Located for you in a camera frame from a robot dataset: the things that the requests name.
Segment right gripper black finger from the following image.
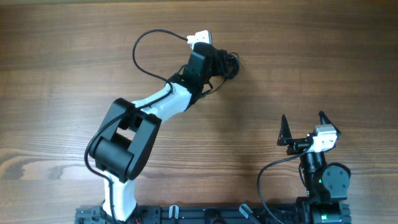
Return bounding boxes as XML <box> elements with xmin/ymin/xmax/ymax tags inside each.
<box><xmin>277</xmin><ymin>114</ymin><xmax>292</xmax><ymax>146</ymax></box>
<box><xmin>318</xmin><ymin>111</ymin><xmax>341</xmax><ymax>136</ymax></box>

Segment black cable bundle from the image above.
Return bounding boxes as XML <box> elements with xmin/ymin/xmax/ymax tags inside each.
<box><xmin>200</xmin><ymin>49</ymin><xmax>241</xmax><ymax>97</ymax></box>

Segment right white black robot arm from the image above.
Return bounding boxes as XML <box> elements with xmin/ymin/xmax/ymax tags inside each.
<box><xmin>277</xmin><ymin>111</ymin><xmax>352</xmax><ymax>224</ymax></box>

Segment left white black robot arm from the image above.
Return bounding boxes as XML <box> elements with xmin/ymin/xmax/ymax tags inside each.
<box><xmin>85</xmin><ymin>42</ymin><xmax>239</xmax><ymax>223</ymax></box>

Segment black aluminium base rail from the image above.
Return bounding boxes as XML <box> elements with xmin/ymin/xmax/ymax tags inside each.
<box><xmin>73</xmin><ymin>203</ymin><xmax>352</xmax><ymax>224</ymax></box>

